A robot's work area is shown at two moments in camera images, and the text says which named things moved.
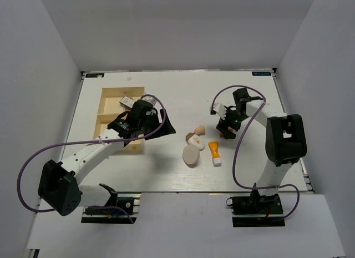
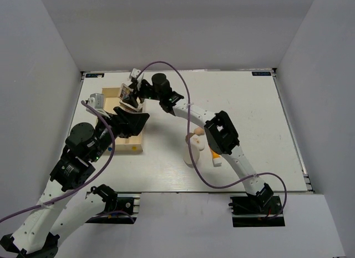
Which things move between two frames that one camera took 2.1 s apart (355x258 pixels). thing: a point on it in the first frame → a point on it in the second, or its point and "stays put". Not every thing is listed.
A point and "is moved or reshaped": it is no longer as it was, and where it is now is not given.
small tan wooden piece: (200, 131) stays put
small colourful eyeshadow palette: (222, 136) is moved or reshaped
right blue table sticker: (261, 74) stays put
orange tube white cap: (214, 148) stays put
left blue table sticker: (94, 75) stays put
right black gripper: (223, 125) → (138, 88)
